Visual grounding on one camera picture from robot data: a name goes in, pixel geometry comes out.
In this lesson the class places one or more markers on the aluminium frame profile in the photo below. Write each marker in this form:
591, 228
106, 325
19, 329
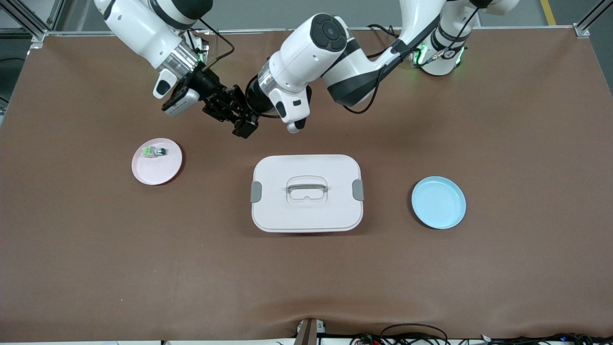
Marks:
38, 36
582, 31

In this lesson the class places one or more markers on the grey box latch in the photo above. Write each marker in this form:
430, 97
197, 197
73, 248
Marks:
256, 191
358, 190

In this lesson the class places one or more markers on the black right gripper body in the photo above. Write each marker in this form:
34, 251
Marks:
205, 83

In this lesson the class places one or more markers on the pink round plate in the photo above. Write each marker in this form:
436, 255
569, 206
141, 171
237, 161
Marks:
158, 170

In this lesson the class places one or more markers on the silver table edge rail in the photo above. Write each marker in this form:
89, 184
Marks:
249, 30

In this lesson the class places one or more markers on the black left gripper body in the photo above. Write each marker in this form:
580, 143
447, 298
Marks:
254, 100

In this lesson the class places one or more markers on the white lidded storage box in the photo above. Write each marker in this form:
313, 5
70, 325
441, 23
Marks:
306, 215

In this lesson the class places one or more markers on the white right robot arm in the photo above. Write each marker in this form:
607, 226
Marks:
139, 28

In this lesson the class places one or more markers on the green push-button switch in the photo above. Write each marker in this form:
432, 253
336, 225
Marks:
153, 152

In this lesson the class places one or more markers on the light blue round plate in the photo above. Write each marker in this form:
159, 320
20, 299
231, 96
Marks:
438, 203

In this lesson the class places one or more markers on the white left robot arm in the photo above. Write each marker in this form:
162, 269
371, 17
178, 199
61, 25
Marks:
301, 57

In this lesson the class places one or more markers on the brown table mat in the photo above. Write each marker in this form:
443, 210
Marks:
306, 273

